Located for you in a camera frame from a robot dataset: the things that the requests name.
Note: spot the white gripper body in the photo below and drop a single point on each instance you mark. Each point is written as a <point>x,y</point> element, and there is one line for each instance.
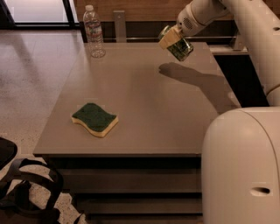
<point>189,19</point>

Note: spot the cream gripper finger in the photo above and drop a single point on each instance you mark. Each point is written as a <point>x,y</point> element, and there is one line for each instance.
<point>170,35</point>

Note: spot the green soda can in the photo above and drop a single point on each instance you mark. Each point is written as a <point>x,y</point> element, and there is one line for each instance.
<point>181,49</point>

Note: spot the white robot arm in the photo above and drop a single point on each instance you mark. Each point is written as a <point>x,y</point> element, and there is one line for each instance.
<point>240,162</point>

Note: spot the clear plastic water bottle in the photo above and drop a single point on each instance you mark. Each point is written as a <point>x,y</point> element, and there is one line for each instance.
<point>93,30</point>

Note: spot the green and yellow sponge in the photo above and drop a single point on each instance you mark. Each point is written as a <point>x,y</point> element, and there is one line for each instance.
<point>95,119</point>

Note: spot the grey drawer cabinet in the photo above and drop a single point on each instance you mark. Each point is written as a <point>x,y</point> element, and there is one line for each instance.
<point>164,108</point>

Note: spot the top cabinet drawer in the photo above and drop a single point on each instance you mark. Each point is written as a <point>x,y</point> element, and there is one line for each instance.
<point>131,180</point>

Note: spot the cabinet drawer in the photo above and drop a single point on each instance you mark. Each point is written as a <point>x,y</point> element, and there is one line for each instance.
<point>140,206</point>
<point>131,180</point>
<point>142,219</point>

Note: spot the middle cabinet drawer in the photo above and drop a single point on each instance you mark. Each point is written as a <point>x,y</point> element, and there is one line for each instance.
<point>140,206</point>

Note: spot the bottom cabinet drawer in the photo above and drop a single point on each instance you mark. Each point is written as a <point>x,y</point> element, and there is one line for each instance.
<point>142,219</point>

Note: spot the right metal wall bracket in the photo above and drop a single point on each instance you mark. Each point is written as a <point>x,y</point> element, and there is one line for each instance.
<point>237,43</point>

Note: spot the metal wall bracket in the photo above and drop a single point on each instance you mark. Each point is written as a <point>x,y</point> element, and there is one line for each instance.
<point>120,26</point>
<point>237,43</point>

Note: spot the left metal wall bracket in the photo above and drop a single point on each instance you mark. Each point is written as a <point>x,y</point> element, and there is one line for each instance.
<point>120,26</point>

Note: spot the black bag with straps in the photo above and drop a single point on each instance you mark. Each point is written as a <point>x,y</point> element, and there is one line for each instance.
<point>15,204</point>

